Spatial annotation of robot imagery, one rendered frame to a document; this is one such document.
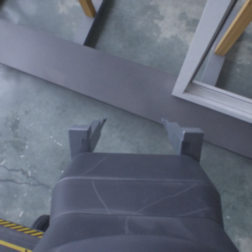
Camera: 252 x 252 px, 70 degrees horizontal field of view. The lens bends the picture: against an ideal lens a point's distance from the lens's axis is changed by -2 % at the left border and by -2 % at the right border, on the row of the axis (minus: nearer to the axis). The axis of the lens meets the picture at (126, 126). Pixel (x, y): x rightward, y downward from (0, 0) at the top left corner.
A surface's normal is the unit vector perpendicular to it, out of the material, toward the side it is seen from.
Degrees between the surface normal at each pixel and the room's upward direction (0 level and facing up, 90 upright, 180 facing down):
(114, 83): 0
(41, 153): 0
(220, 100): 8
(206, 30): 82
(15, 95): 0
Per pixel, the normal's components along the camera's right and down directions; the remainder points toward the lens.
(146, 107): -0.14, -0.11
